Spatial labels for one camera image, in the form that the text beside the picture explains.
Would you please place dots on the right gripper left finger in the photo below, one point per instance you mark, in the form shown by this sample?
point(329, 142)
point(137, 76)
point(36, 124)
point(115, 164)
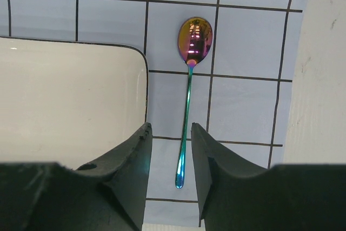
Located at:
point(107, 193)

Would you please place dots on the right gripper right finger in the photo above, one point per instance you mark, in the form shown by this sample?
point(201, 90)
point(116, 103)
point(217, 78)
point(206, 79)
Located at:
point(236, 194)

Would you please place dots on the white rectangular plate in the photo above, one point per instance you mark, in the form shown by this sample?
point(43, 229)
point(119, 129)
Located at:
point(69, 102)

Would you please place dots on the blue checkered cloth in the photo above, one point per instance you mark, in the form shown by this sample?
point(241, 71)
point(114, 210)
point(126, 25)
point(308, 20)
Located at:
point(241, 92)

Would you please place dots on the spoon with blue handle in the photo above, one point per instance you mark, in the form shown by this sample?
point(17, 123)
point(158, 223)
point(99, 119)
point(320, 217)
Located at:
point(194, 42)

